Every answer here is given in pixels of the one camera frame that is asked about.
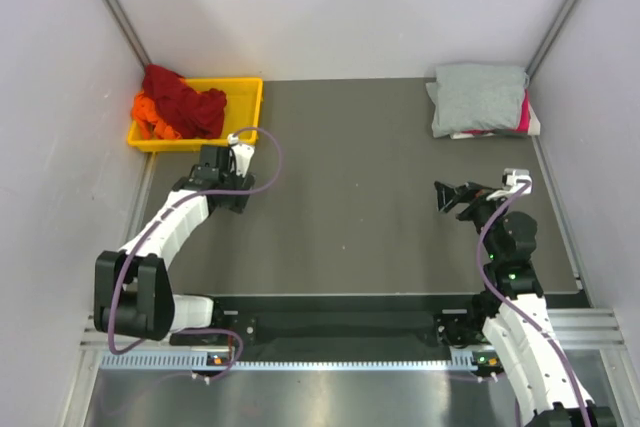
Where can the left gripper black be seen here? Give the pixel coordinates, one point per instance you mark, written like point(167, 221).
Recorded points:
point(235, 203)

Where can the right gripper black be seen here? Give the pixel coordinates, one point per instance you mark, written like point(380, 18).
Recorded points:
point(447, 196)

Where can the dark red t shirt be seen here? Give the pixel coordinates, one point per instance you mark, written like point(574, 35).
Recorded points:
point(189, 113)

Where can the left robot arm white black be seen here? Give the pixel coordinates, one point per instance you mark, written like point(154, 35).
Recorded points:
point(131, 284)

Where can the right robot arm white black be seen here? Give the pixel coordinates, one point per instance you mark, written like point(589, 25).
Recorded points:
point(511, 313)

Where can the orange t shirt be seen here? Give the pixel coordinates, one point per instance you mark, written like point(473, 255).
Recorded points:
point(150, 124)

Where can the yellow plastic bin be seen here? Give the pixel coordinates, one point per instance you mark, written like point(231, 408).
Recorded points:
point(244, 98)

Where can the folded grey t shirt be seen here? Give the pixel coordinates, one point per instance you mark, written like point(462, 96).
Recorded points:
point(476, 97)

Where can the folded pink white t shirt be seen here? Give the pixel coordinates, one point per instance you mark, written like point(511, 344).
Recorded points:
point(529, 125)

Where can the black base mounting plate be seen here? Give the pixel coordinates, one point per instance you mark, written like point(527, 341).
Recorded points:
point(424, 326)

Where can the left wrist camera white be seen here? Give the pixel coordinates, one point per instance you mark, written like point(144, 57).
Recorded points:
point(241, 155)

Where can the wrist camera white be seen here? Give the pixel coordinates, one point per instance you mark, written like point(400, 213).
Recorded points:
point(241, 155)
point(513, 181)

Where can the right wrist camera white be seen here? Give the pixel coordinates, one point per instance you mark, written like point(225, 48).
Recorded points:
point(513, 181)

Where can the aluminium frame rail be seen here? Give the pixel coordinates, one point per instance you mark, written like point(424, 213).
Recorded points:
point(580, 328)

